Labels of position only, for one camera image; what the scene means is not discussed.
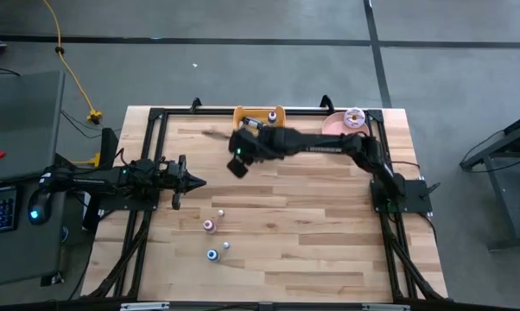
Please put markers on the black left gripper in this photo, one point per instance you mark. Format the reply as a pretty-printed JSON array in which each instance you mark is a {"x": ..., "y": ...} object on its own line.
[{"x": 173, "y": 175}]

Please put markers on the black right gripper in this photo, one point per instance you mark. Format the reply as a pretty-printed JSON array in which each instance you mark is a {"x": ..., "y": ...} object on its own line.
[{"x": 260, "y": 144}]

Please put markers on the black food coloring bottle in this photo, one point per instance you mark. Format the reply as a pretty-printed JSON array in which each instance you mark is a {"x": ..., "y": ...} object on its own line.
[{"x": 252, "y": 124}]

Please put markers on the blue food coloring bottle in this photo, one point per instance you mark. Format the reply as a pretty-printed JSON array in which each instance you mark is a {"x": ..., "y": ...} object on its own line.
[{"x": 213, "y": 255}]

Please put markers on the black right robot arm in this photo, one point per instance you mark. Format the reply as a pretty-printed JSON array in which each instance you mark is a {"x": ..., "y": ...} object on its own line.
[{"x": 325, "y": 144}]

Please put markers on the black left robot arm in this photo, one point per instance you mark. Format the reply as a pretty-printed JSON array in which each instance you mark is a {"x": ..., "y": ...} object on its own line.
[{"x": 91, "y": 181}]

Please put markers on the orange plastic bin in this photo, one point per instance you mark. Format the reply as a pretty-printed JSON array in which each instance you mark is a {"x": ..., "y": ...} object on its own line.
[{"x": 242, "y": 113}]

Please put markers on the pink round plate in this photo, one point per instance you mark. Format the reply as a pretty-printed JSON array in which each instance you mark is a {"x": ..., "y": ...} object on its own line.
[{"x": 335, "y": 125}]

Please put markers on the black power box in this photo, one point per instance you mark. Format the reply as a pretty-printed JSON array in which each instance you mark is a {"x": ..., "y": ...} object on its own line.
[{"x": 109, "y": 147}]

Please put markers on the yellow power plug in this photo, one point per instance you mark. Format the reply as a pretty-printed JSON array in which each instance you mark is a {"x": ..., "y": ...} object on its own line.
[{"x": 93, "y": 160}]

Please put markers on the black computer mouse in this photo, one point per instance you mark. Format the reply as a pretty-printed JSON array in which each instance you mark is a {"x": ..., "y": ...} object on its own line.
[{"x": 39, "y": 207}]

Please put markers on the black desk caster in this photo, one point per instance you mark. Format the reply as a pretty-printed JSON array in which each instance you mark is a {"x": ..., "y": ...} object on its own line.
[{"x": 52, "y": 278}]

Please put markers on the grey desk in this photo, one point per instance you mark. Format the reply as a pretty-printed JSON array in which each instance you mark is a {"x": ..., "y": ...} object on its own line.
[{"x": 22, "y": 121}]

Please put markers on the black metal cart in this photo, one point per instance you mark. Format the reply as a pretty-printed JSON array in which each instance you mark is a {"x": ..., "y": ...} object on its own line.
[{"x": 503, "y": 194}]

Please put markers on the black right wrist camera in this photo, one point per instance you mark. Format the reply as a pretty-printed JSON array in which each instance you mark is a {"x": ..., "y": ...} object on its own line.
[{"x": 237, "y": 168}]

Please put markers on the black aluminium table frame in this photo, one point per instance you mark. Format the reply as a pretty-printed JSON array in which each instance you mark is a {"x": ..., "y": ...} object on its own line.
[{"x": 149, "y": 138}]

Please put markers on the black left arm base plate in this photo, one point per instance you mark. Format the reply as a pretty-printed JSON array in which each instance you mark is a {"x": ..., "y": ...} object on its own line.
[{"x": 130, "y": 205}]

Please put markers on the silver metal bracket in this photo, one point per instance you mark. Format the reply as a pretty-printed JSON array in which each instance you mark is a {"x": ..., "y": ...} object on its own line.
[
  {"x": 144, "y": 306},
  {"x": 385, "y": 307}
]

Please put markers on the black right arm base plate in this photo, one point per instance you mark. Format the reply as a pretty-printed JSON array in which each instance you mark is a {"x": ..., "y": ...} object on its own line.
[{"x": 415, "y": 194}]

